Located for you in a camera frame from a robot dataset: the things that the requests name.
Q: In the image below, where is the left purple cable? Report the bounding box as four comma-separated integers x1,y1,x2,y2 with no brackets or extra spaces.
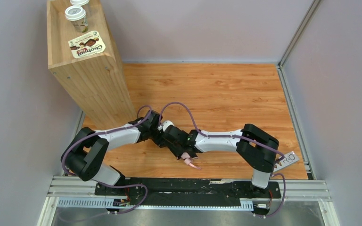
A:
61,105,153,216

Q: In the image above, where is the Chobani yogurt container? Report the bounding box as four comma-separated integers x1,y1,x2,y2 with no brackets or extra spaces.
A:
68,31,106,59

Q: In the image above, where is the white slotted cable duct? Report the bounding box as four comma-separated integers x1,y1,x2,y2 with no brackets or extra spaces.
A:
57,197,254,211

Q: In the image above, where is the wooden shelf box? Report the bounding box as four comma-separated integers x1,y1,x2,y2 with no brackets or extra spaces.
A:
47,0,137,129

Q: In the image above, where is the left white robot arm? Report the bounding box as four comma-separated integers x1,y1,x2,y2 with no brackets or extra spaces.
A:
61,111,160,186

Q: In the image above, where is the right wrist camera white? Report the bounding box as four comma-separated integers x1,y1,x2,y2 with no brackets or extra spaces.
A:
157,121,174,132

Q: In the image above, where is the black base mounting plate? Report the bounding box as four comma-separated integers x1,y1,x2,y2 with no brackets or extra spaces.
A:
95,178,282,206

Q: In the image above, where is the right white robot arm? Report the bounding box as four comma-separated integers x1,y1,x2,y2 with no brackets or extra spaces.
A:
156,124,283,190

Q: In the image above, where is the pink folding umbrella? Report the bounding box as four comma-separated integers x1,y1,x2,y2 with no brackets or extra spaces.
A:
181,152,201,170

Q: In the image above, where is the white logo label plate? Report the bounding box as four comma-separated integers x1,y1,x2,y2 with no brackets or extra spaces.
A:
273,151,299,173

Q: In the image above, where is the paper cup with white lid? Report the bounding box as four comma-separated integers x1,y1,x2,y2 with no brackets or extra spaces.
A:
65,6,88,33

